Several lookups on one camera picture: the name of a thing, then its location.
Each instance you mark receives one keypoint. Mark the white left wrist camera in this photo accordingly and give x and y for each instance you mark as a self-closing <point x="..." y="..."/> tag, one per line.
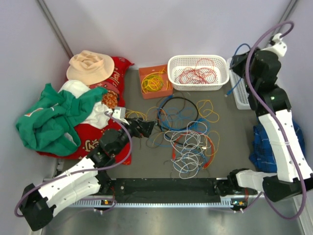
<point x="116" y="113"/>

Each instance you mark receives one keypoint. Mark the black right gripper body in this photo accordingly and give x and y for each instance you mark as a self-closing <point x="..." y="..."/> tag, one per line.
<point x="239" y="66"/>

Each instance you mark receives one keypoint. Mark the white garment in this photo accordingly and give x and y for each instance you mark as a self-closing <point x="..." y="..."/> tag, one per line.
<point x="96" y="118"/>

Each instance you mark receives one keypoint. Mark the beige bucket hat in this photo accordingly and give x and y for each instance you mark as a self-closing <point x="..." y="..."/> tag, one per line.
<point x="90" y="67"/>

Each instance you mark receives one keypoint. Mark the red patterned cloth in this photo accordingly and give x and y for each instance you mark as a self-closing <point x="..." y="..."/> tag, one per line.
<point x="115" y="84"/>

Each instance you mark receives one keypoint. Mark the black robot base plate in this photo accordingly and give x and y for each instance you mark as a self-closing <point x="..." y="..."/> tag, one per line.
<point x="162" y="190"/>

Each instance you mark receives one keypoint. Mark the green garment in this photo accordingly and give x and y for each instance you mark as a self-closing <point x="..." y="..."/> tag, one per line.
<point x="49" y="125"/>

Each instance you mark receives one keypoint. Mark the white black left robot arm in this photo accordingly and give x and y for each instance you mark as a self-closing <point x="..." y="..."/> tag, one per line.
<point x="40" y="204"/>

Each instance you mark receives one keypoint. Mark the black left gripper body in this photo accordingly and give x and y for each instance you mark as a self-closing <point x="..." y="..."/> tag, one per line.
<point x="138" y="131"/>

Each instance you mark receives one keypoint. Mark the white basket with red cable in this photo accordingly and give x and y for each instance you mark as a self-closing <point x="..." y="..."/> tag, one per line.
<point x="197" y="72"/>

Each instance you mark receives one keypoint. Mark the orange cardboard box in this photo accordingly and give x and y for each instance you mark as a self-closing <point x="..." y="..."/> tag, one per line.
<point x="154" y="82"/>

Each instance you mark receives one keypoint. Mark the white empty perforated basket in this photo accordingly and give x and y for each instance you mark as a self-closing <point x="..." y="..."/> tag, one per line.
<point x="239" y="91"/>

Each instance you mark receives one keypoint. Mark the blue plaid cloth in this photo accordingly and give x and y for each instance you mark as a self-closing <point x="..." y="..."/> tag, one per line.
<point x="262" y="156"/>

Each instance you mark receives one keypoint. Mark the slotted cable duct rail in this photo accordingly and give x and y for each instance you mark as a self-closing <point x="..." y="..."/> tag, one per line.
<point x="225" y="202"/>

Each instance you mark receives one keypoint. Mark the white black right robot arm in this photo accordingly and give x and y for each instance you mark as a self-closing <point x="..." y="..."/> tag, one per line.
<point x="273" y="110"/>

